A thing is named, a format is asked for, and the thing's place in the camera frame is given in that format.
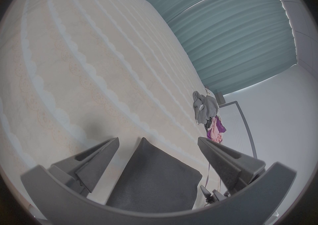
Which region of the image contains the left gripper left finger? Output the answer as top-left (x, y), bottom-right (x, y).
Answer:
top-left (50, 137), bottom-right (120, 193)

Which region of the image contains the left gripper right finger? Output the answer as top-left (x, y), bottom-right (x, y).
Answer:
top-left (197, 137), bottom-right (266, 193)

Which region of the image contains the black T-shirt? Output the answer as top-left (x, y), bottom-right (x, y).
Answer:
top-left (106, 137), bottom-right (203, 211)

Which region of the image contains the bed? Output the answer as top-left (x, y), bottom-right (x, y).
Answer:
top-left (0, 0), bottom-right (256, 210)

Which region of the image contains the pink garment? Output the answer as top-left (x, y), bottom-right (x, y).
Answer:
top-left (207, 122), bottom-right (224, 144)

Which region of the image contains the purple garment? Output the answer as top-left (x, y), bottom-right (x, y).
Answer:
top-left (205, 116), bottom-right (227, 190)

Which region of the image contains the grey garment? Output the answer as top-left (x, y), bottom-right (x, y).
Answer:
top-left (192, 91), bottom-right (220, 125)

